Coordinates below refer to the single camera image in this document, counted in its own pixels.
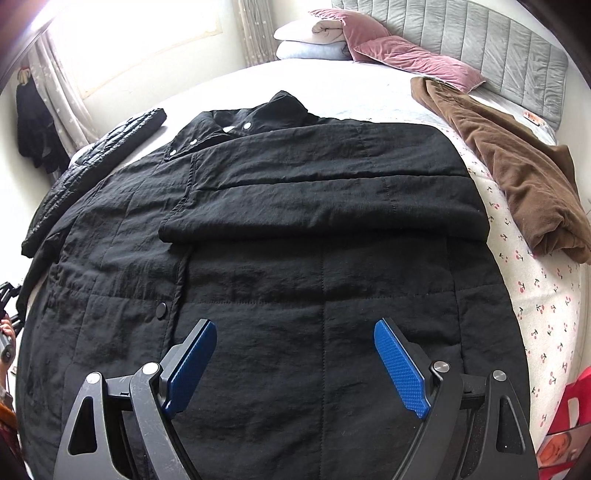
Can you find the cherry print bed sheet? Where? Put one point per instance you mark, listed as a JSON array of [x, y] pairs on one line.
[[545, 295]]

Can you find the light blue pillow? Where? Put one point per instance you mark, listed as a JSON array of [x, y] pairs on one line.
[[309, 50]]

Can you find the dark hanging clothes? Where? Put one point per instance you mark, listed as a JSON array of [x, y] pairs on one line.
[[34, 124]]

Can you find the white pillow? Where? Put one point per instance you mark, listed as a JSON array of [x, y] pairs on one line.
[[295, 31]]

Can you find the sheer patterned curtain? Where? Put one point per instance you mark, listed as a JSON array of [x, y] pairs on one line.
[[60, 92], [256, 32]]

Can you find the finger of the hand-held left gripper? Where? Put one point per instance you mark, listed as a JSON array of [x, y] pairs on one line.
[[11, 300]]

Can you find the black quilted puffer jacket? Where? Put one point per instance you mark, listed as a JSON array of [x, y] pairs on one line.
[[92, 157]]

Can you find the cream folded blanket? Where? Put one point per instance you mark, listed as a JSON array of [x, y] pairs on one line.
[[328, 28]]

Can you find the brown fleece garment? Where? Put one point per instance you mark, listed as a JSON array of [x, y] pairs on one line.
[[517, 175]]

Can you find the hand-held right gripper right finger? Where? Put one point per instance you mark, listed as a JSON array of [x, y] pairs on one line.
[[399, 369]]

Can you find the grey padded headboard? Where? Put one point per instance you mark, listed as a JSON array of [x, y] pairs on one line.
[[485, 41]]

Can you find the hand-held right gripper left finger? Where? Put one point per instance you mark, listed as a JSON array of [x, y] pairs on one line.
[[194, 364]]

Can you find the black snap-button coat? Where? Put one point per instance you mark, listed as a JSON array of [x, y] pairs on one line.
[[300, 277]]

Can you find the person's left hand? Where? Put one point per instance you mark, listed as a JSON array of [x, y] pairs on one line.
[[5, 328]]

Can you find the pink velvet pillow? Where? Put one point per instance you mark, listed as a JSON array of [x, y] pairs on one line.
[[415, 60], [364, 27]]

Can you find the bright window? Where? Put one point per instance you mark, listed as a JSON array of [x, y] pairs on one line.
[[138, 41]]

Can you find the small red white packet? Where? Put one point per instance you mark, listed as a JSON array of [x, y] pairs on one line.
[[533, 118]]

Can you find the red box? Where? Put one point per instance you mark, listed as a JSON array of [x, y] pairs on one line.
[[584, 397]]

